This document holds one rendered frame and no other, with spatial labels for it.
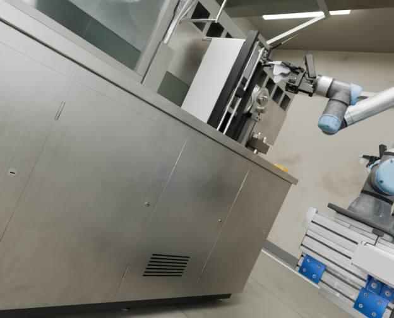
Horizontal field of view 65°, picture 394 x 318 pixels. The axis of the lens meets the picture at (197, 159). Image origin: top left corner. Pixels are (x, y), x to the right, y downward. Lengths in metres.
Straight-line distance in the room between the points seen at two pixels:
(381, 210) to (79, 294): 1.14
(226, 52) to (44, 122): 1.14
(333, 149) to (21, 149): 4.02
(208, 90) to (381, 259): 1.13
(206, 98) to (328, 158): 2.99
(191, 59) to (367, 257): 1.39
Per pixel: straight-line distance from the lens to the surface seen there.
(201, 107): 1.73
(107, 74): 0.96
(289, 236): 4.48
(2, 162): 0.95
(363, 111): 1.40
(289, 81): 1.31
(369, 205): 1.33
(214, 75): 1.77
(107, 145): 1.04
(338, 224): 1.34
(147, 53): 1.10
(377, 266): 1.17
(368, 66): 4.91
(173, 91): 1.91
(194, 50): 1.97
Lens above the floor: 0.76
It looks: level
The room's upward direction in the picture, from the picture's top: 25 degrees clockwise
